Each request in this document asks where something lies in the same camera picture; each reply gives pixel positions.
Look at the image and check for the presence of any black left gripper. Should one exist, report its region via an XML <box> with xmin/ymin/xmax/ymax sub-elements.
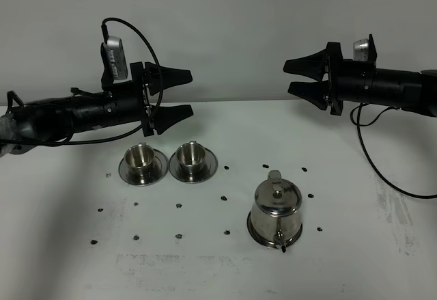
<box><xmin>130</xmin><ymin>62</ymin><xmax>193</xmax><ymax>137</ymax></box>

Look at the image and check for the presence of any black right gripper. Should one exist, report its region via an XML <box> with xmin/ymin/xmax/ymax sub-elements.
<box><xmin>283</xmin><ymin>42</ymin><xmax>343</xmax><ymax>115</ymax></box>

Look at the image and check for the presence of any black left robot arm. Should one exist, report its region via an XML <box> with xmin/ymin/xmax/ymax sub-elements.
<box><xmin>1</xmin><ymin>62</ymin><xmax>193</xmax><ymax>155</ymax></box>

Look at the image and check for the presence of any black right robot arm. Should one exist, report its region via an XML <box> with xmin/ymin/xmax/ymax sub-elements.
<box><xmin>283</xmin><ymin>36</ymin><xmax>436</xmax><ymax>117</ymax></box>

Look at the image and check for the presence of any left stainless steel teacup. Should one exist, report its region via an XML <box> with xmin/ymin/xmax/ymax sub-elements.
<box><xmin>124</xmin><ymin>143</ymin><xmax>156</xmax><ymax>181</ymax></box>

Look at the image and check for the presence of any stainless steel teacup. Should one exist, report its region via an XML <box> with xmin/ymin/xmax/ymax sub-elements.
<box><xmin>124</xmin><ymin>143</ymin><xmax>156</xmax><ymax>181</ymax></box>
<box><xmin>175</xmin><ymin>141</ymin><xmax>206</xmax><ymax>181</ymax></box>

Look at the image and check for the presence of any right stainless steel teacup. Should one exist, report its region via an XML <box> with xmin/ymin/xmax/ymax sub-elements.
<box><xmin>175</xmin><ymin>141</ymin><xmax>206</xmax><ymax>181</ymax></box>

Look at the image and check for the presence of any left stainless steel saucer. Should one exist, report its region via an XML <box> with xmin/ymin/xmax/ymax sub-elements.
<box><xmin>118</xmin><ymin>148</ymin><xmax>169</xmax><ymax>187</ymax></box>

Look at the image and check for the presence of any right stainless steel saucer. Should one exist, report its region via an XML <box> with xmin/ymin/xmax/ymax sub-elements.
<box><xmin>169</xmin><ymin>148</ymin><xmax>218</xmax><ymax>184</ymax></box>

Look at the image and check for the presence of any stainless steel teapot saucer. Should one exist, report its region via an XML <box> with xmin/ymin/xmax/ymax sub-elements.
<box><xmin>246</xmin><ymin>213</ymin><xmax>303</xmax><ymax>253</ymax></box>

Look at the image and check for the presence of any black right camera cable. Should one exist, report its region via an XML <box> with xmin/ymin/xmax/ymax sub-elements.
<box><xmin>350</xmin><ymin>103</ymin><xmax>437</xmax><ymax>199</ymax></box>

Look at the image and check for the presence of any black camera cable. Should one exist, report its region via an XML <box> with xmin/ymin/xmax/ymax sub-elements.
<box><xmin>33</xmin><ymin>18</ymin><xmax>164</xmax><ymax>148</ymax></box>
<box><xmin>350</xmin><ymin>103</ymin><xmax>437</xmax><ymax>199</ymax></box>

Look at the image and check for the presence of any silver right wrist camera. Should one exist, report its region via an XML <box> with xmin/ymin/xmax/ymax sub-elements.
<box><xmin>353</xmin><ymin>34</ymin><xmax>378</xmax><ymax>62</ymax></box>

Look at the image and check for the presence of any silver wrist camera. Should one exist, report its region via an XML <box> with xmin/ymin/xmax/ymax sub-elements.
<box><xmin>102</xmin><ymin>36</ymin><xmax>128</xmax><ymax>81</ymax></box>
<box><xmin>353</xmin><ymin>34</ymin><xmax>378</xmax><ymax>62</ymax></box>

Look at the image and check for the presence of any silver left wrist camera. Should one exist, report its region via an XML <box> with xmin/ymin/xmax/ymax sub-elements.
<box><xmin>102</xmin><ymin>36</ymin><xmax>128</xmax><ymax>81</ymax></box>

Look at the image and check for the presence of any black left camera cable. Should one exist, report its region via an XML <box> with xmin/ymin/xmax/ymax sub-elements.
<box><xmin>33</xmin><ymin>18</ymin><xmax>164</xmax><ymax>148</ymax></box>

